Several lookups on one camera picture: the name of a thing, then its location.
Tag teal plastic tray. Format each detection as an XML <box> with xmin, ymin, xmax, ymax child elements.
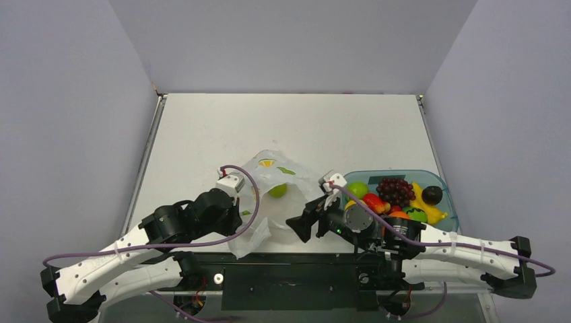
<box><xmin>344</xmin><ymin>170</ymin><xmax>460</xmax><ymax>233</ymax></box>

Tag fake green apple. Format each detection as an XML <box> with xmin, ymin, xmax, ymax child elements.
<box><xmin>346</xmin><ymin>182</ymin><xmax>370</xmax><ymax>199</ymax></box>

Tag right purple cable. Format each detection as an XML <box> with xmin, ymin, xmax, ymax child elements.
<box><xmin>328</xmin><ymin>183</ymin><xmax>557</xmax><ymax>278</ymax></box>

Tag fake green fruit in bag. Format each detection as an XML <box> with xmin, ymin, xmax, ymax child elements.
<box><xmin>267</xmin><ymin>184</ymin><xmax>288</xmax><ymax>199</ymax></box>

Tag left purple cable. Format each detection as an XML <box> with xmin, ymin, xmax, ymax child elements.
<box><xmin>42</xmin><ymin>165</ymin><xmax>261</xmax><ymax>268</ymax></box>

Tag fake yellow banana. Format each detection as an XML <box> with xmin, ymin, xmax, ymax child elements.
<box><xmin>409</xmin><ymin>182</ymin><xmax>448</xmax><ymax>225</ymax></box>

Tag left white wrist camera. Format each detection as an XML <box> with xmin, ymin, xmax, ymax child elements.
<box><xmin>215</xmin><ymin>170</ymin><xmax>244</xmax><ymax>198</ymax></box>

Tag purple cable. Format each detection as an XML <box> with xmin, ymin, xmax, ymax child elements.
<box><xmin>328</xmin><ymin>183</ymin><xmax>557</xmax><ymax>278</ymax></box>
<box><xmin>42</xmin><ymin>165</ymin><xmax>261</xmax><ymax>268</ymax></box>

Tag fake dark plum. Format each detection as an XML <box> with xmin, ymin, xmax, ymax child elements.
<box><xmin>421</xmin><ymin>186</ymin><xmax>443</xmax><ymax>206</ymax></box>

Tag fake yellow lemon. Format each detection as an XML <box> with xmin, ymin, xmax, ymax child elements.
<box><xmin>343</xmin><ymin>200</ymin><xmax>366</xmax><ymax>211</ymax></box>

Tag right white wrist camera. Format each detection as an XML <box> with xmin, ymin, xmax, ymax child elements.
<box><xmin>318</xmin><ymin>170</ymin><xmax>347</xmax><ymax>195</ymax></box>

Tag fake red strawberry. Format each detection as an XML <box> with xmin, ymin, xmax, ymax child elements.
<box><xmin>361</xmin><ymin>193</ymin><xmax>391</xmax><ymax>215</ymax></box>

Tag fake purple grapes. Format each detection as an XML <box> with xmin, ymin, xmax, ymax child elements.
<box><xmin>376</xmin><ymin>178</ymin><xmax>416</xmax><ymax>208</ymax></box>

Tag white plastic bag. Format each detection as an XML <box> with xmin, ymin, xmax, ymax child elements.
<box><xmin>228</xmin><ymin>149</ymin><xmax>323</xmax><ymax>258</ymax></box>

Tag fake orange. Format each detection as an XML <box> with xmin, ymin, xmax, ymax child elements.
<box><xmin>389</xmin><ymin>211</ymin><xmax>410</xmax><ymax>219</ymax></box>

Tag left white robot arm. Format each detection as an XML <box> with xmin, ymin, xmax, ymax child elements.
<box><xmin>40</xmin><ymin>188</ymin><xmax>242</xmax><ymax>322</ymax></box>

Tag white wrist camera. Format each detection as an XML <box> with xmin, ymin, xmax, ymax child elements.
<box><xmin>318</xmin><ymin>170</ymin><xmax>347</xmax><ymax>195</ymax></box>
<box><xmin>215</xmin><ymin>170</ymin><xmax>244</xmax><ymax>198</ymax></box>

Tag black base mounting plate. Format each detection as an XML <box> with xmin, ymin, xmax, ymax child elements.
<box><xmin>162</xmin><ymin>252</ymin><xmax>425</xmax><ymax>311</ymax></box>

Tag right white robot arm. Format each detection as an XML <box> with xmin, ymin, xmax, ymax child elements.
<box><xmin>286</xmin><ymin>196</ymin><xmax>537</xmax><ymax>299</ymax></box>

